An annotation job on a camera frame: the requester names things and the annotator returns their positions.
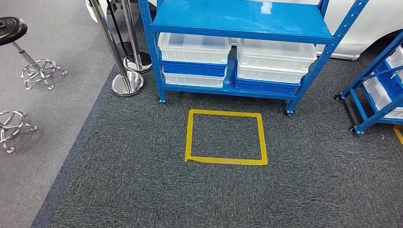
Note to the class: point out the blue metal shelf rack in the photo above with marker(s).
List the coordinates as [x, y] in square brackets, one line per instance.
[362, 126]
[242, 22]

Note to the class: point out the white plastic bin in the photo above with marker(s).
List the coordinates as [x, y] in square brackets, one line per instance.
[377, 94]
[193, 52]
[269, 75]
[396, 59]
[193, 81]
[275, 59]

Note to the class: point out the blue plastic bin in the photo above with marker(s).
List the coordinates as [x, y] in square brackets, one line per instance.
[266, 88]
[392, 85]
[193, 70]

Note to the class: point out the yellow floor tape square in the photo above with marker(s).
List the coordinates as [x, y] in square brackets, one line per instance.
[226, 161]
[398, 133]

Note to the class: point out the black stanchion belt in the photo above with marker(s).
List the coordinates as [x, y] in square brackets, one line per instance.
[116, 28]

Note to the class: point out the white car red stripe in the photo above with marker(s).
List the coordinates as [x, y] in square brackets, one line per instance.
[362, 28]

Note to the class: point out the chrome base swivel stool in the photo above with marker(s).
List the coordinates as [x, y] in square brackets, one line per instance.
[11, 126]
[12, 30]

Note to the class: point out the chrome stanchion post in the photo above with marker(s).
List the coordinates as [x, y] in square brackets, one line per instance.
[138, 63]
[127, 85]

